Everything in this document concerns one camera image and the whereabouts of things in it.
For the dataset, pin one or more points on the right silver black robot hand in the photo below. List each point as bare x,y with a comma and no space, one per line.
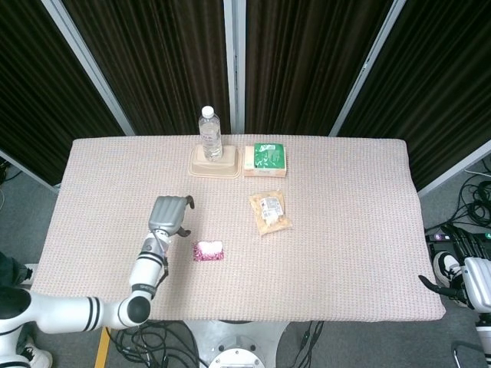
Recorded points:
479,283

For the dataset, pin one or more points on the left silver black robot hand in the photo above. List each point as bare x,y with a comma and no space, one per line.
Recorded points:
167,214

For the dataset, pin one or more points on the pink white candy pack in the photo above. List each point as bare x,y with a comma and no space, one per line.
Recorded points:
209,251

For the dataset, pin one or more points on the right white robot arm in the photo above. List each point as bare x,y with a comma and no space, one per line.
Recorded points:
484,329

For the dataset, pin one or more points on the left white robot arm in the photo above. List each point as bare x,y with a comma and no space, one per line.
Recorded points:
147,268

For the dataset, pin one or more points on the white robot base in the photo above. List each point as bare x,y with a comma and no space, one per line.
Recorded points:
236,345

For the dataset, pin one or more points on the white and black sneaker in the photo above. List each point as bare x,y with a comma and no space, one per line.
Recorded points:
447,268
36,356

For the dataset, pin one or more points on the black box with number stickers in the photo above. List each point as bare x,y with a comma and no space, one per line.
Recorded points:
484,239

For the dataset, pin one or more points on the beige plastic food container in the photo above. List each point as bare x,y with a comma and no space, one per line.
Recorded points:
230,165

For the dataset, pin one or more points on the clear plastic water bottle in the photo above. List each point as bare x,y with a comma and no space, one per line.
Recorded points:
210,134

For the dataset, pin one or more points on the green white box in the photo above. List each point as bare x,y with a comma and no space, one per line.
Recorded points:
249,159

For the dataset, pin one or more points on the clear bag of snacks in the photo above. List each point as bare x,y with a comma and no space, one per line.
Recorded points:
270,214

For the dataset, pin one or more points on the green printed packet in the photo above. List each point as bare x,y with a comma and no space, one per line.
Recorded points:
270,155

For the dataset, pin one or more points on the yellow floor tape strip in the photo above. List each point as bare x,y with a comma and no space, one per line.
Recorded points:
103,349

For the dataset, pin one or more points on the pink woven tablecloth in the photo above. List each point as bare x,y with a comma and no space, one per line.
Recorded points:
307,268

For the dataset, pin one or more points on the dark brown curtain panel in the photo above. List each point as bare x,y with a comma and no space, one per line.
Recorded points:
38,84
153,57
441,84
307,57

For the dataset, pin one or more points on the grey partition frame rail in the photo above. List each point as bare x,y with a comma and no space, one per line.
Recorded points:
452,170
28,170

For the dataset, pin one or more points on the grey partition frame post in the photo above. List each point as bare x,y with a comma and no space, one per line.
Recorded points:
366,69
94,73
234,69

